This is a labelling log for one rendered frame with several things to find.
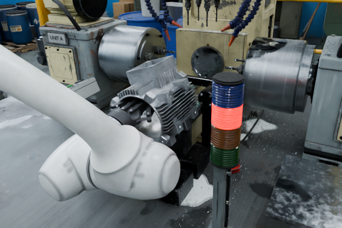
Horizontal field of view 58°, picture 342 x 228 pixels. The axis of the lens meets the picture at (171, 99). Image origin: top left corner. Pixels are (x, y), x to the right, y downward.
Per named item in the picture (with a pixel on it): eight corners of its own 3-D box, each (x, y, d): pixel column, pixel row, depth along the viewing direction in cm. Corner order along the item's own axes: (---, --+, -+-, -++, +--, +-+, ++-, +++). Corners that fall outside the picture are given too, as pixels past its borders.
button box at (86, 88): (87, 94, 106) (80, 80, 105) (101, 90, 102) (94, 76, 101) (47, 115, 92) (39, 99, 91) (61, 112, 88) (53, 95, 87)
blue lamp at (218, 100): (218, 93, 64) (219, 73, 62) (247, 98, 61) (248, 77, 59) (206, 105, 59) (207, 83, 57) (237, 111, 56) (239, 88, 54)
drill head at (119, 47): (112, 67, 160) (107, 18, 150) (174, 77, 144) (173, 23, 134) (78, 83, 140) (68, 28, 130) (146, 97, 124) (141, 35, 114)
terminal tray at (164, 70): (153, 81, 102) (146, 61, 101) (180, 77, 96) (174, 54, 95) (132, 94, 93) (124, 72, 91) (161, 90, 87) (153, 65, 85)
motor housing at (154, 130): (158, 124, 109) (140, 73, 104) (205, 120, 98) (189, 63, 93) (123, 153, 93) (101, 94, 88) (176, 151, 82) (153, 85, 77)
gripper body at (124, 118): (124, 120, 72) (145, 100, 79) (96, 113, 76) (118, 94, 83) (130, 145, 76) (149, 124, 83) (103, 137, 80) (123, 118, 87)
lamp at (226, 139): (216, 132, 67) (217, 113, 66) (244, 138, 65) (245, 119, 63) (206, 145, 63) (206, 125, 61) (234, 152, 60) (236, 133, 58)
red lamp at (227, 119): (217, 113, 66) (218, 93, 64) (245, 119, 63) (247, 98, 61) (206, 125, 61) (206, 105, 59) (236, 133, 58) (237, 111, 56)
